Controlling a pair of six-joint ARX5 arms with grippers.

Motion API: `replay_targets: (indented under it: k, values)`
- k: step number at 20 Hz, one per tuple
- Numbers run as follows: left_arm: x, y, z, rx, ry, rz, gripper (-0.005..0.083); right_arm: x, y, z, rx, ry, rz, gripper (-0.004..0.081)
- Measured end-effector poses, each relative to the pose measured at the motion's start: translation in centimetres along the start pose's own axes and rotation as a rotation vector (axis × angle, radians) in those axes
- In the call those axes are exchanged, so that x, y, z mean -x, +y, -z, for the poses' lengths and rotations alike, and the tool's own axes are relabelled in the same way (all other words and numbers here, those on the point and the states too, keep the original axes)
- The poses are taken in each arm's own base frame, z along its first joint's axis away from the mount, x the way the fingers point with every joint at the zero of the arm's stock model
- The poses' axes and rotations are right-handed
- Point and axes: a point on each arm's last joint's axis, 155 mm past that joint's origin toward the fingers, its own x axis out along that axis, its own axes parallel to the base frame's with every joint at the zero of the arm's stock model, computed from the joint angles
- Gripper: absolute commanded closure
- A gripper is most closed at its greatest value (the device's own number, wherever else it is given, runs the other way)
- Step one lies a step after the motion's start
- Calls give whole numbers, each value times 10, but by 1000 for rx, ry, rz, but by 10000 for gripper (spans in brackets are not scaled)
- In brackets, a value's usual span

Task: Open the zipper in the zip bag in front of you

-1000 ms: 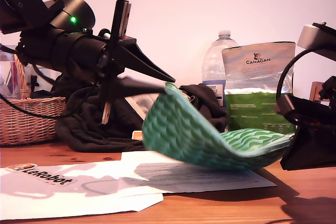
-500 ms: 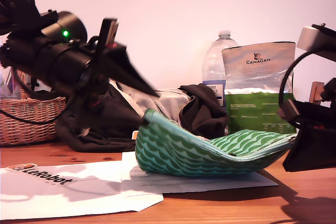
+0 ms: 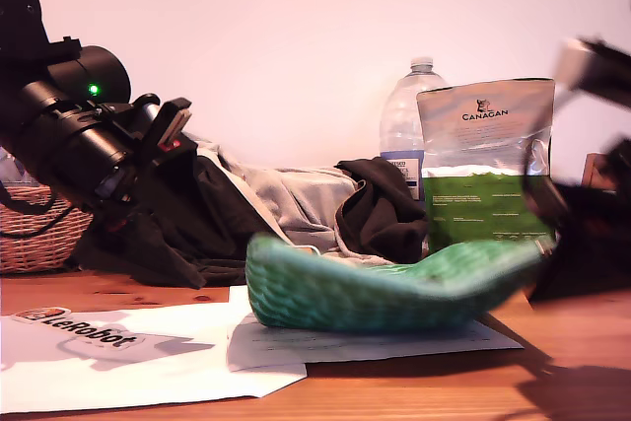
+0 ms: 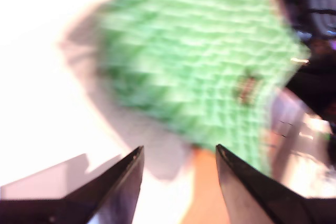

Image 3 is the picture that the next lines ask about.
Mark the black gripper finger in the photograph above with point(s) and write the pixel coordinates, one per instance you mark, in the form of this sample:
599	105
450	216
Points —
591	243

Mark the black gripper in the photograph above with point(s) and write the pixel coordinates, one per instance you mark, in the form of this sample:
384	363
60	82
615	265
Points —
103	155

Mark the silver zipper pull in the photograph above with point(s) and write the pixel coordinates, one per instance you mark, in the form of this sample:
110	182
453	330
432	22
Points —
544	247

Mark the green wave pattern zip bag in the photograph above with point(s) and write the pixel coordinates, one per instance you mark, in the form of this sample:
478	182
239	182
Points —
345	293

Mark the green silver Canagan food bag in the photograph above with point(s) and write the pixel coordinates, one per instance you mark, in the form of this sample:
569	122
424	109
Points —
483	145

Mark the wooden chair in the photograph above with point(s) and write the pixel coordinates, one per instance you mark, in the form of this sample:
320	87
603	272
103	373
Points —
594	169

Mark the large LeRobot sticker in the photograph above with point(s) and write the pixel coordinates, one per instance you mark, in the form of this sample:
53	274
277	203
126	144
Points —
84	332

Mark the clear plastic container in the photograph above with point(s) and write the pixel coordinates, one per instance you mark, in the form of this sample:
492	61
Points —
7	169

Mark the blank white paper sheet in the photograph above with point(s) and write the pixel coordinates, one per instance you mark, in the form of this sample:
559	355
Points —
148	376

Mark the black hoodie with grey lining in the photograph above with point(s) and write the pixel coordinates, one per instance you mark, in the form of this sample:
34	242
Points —
384	204

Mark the printed white paper sheet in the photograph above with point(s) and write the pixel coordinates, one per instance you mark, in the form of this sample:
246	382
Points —
394	344

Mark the large clear water bottle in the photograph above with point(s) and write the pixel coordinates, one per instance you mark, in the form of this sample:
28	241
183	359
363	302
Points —
399	115

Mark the pale grey camera box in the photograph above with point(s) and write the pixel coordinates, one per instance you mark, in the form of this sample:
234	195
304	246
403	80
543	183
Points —
572	63
148	108

